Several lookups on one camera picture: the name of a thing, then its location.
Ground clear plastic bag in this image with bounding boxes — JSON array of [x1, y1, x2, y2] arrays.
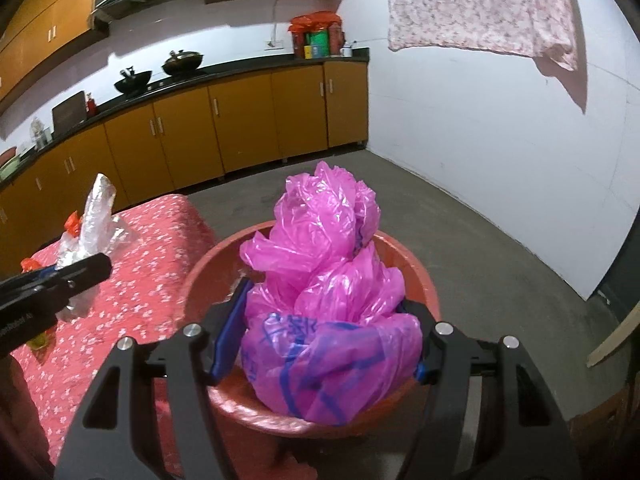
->
[[55, 172, 133, 321]]

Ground pink plastic bag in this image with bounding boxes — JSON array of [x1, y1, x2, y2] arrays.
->
[[240, 160, 423, 426]]

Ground dark cutting board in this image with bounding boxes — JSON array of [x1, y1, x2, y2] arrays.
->
[[52, 91, 87, 133]]

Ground hanging pink floral sheet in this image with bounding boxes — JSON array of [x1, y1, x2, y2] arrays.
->
[[381, 0, 578, 72]]

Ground wooden chair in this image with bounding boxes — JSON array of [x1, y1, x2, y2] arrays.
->
[[570, 385, 636, 461]]

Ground wooden plank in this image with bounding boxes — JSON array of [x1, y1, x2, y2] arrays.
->
[[586, 305, 640, 371]]

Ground black kitchen countertop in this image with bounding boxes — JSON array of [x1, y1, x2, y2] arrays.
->
[[0, 47, 371, 191]]

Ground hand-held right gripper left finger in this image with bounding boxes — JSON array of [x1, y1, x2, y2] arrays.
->
[[52, 277, 253, 480]]

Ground red bag on boxes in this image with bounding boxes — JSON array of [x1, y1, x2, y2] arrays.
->
[[289, 10, 343, 33]]

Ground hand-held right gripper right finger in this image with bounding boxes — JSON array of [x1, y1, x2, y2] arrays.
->
[[400, 300, 583, 480]]

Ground black wok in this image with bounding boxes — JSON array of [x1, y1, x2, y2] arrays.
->
[[114, 66, 152, 95]]

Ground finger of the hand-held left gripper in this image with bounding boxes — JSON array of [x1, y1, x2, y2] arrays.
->
[[0, 267, 60, 288], [0, 254, 112, 308]]

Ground green box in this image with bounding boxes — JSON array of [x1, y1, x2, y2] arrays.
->
[[306, 31, 329, 58]]

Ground black pot with lid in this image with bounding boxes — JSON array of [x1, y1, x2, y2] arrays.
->
[[161, 50, 205, 76]]

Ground red plastic basket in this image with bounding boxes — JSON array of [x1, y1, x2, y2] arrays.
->
[[172, 220, 442, 438]]

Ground white power cable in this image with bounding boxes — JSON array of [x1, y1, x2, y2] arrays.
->
[[271, 0, 286, 43]]

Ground wooden base cabinets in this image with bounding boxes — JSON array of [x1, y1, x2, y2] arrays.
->
[[0, 60, 371, 266]]

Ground person's left forearm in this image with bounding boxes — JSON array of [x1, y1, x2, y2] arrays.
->
[[0, 355, 53, 480]]

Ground red floral tablecloth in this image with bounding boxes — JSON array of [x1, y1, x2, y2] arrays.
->
[[10, 194, 221, 478]]

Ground wooden wall cabinets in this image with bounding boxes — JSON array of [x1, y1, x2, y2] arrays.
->
[[0, 0, 349, 116]]

